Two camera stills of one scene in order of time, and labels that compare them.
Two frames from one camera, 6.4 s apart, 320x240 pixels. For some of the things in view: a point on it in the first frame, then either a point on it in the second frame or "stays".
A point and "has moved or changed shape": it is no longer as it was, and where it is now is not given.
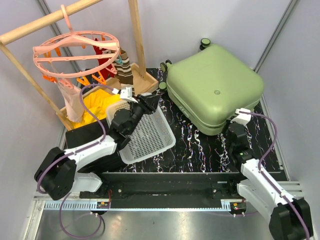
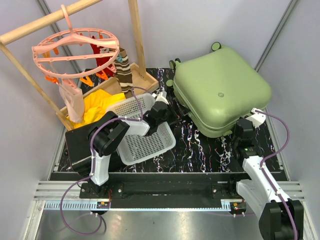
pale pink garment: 74,104 stays
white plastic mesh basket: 156,133 stays
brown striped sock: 124,74 stays
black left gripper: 151,103 → 174,115
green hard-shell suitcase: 207,86 has moved or changed shape
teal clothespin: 120,60 stays
